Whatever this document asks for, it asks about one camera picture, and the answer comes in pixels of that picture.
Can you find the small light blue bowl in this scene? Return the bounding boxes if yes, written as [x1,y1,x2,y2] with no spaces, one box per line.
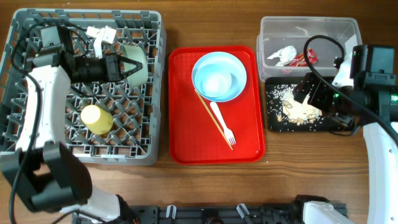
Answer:
[197,68,232,98]

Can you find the large light blue plate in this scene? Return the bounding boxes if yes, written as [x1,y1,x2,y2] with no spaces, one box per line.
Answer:
[192,52,247,102]

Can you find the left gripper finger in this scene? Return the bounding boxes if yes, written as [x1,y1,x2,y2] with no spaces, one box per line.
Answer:
[119,56,142,67]
[120,63,143,79]

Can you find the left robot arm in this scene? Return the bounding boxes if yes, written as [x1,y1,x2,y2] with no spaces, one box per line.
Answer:
[1,21,143,223]

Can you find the red snack wrapper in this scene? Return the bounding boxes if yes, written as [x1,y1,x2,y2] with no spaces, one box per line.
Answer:
[288,48,318,67]

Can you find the food scraps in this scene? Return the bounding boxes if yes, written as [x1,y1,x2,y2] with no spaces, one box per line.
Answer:
[266,84,322,131]

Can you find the wooden chopstick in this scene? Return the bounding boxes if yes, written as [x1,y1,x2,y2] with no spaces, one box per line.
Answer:
[195,90,233,151]

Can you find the grey plastic dishwasher rack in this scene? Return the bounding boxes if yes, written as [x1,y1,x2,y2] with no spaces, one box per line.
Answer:
[1,8,166,166]

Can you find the black rectangular tray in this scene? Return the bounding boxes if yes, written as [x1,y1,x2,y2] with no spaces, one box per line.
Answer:
[265,77,356,134]

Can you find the green bowl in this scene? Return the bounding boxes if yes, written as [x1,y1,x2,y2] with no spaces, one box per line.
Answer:
[122,45,149,89]

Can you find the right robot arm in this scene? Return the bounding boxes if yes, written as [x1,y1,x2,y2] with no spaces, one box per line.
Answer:
[293,45,397,223]

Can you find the yellow plastic cup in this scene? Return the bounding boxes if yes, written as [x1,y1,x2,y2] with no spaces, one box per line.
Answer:
[80,105,113,135]

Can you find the white napkin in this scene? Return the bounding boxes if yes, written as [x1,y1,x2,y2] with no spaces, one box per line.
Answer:
[267,45,297,67]

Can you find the clear plastic bin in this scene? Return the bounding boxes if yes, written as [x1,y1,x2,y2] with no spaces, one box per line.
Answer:
[257,16,363,82]

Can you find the white plastic fork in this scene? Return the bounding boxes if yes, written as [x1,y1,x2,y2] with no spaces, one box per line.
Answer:
[210,101,236,146]

